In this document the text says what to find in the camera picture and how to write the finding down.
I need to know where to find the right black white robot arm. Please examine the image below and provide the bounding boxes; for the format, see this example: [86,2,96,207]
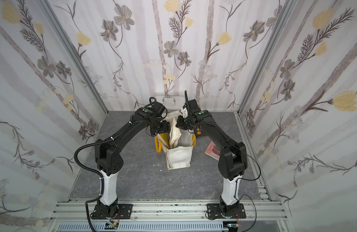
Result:
[176,100,248,218]

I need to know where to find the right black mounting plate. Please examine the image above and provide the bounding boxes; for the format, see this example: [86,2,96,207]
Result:
[206,203,246,220]

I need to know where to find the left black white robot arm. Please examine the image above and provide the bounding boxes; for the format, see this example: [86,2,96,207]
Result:
[92,98,170,219]

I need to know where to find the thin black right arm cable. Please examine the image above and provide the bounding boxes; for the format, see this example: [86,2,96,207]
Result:
[205,144,262,232]

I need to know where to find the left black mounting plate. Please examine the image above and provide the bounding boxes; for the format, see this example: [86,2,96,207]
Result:
[91,203,133,219]

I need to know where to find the silver aluminium first aid case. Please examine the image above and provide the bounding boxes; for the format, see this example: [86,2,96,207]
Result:
[154,95,185,112]

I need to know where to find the black mounting plate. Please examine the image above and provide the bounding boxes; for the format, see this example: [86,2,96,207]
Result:
[206,203,246,220]
[91,203,133,219]

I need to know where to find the white canvas bag yellow handles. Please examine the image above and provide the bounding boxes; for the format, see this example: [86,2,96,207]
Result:
[155,109,196,170]

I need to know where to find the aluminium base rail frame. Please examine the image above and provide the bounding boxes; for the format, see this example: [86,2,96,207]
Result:
[49,198,289,232]

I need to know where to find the black corrugated cable conduit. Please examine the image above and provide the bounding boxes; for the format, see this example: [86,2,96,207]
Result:
[73,137,112,232]

